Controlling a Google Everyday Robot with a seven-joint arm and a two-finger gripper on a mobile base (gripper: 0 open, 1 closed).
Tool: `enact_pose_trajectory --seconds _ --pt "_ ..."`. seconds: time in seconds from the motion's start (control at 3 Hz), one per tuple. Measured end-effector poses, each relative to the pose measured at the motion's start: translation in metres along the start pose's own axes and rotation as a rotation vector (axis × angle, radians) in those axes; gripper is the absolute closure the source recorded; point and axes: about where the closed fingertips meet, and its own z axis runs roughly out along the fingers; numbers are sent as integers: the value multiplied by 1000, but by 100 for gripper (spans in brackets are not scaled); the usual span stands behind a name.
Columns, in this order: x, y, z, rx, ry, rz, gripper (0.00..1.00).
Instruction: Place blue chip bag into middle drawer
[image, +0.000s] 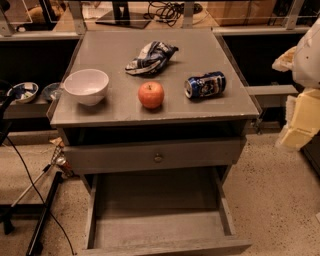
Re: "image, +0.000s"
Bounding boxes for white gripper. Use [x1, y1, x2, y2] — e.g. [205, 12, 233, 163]
[272, 18, 320, 151]

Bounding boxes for blue chip bag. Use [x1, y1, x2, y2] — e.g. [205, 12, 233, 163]
[125, 41, 179, 75]

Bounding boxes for grey wooden drawer cabinet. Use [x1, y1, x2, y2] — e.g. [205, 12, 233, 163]
[51, 29, 258, 256]

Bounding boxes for open grey middle drawer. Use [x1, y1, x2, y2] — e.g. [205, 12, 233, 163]
[81, 167, 251, 256]

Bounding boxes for closed grey top drawer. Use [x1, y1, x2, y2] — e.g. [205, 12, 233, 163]
[64, 137, 246, 175]

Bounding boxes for blue soda can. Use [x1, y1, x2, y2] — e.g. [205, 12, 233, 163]
[184, 71, 226, 99]

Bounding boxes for cardboard box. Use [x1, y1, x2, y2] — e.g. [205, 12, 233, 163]
[207, 0, 277, 26]

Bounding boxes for red apple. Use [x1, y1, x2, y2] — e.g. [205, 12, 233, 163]
[138, 81, 164, 109]

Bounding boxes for black monitor stand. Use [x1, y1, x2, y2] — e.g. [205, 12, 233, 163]
[95, 1, 151, 29]

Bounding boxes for white ceramic bowl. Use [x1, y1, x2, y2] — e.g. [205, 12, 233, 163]
[63, 69, 109, 106]

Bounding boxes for small dark glass bowl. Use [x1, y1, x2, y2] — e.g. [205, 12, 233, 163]
[41, 82, 63, 102]

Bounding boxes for silver rod tool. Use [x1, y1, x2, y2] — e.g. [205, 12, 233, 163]
[11, 146, 63, 208]

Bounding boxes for small bowl with items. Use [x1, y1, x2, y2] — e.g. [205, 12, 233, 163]
[7, 82, 39, 104]

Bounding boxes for black metal stand base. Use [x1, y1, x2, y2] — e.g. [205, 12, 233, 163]
[0, 172, 62, 256]

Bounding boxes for tangled black cables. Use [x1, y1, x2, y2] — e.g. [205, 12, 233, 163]
[143, 0, 203, 28]

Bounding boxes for black floor cable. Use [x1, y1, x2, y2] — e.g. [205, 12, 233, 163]
[0, 131, 78, 256]

